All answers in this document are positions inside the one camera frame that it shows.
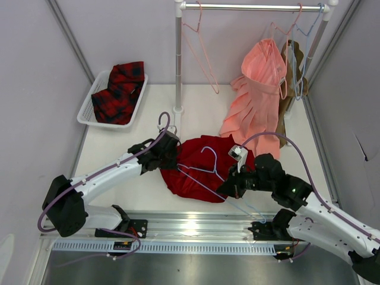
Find empty pink hanger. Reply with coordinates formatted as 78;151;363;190
181;1;220;95

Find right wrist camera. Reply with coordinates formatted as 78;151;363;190
228;145;248;173

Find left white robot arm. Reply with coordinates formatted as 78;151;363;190
42;131;179;238

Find red black plaid garment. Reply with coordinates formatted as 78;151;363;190
91;61;145;125

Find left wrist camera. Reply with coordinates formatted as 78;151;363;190
157;125;178;135

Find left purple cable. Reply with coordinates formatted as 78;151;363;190
37;111;171;265

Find red skirt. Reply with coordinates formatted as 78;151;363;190
160;135;236;203

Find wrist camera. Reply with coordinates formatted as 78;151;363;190
157;125;178;135
228;145;248;173

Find brown garment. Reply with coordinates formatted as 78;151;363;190
276;40;309;135

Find pink pleated skirt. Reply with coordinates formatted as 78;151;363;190
219;39;287;145

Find white slotted cable duct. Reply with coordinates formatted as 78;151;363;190
52;240;276;256

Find white metal clothes rack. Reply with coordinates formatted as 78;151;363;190
170;1;339;137

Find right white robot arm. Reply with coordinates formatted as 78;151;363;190
217;154;379;284

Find white plastic basket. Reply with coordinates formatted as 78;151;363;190
77;70;148;129

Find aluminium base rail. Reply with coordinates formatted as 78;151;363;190
39;209;363;244

